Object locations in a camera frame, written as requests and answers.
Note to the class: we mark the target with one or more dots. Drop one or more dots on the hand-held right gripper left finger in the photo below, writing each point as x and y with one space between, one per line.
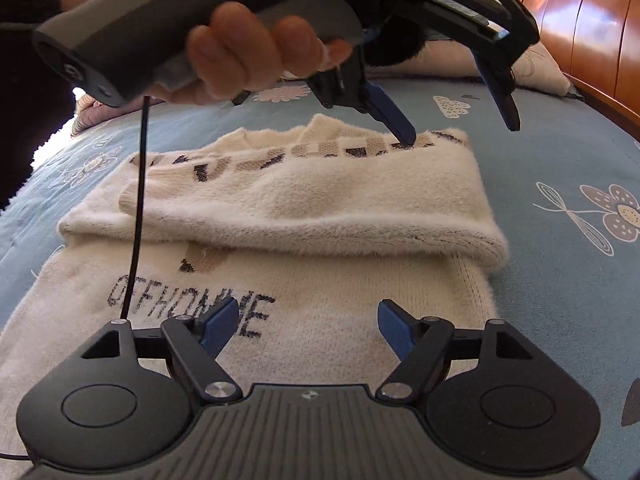
220 325

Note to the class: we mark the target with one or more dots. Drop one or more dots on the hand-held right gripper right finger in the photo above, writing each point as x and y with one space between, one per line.
397 327

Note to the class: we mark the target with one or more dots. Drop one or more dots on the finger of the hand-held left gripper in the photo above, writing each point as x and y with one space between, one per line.
387 110
502 90

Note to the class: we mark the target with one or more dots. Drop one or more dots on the cream knitted sweater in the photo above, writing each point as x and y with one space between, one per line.
310 210

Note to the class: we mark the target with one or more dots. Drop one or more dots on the person's left forearm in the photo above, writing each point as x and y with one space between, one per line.
30 85

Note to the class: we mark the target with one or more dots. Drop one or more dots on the person's left hand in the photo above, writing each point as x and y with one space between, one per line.
235 55

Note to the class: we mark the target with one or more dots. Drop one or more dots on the pink floral quilt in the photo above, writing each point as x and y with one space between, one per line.
530 70

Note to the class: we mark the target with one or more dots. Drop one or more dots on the wooden headboard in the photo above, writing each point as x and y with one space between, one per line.
585 25

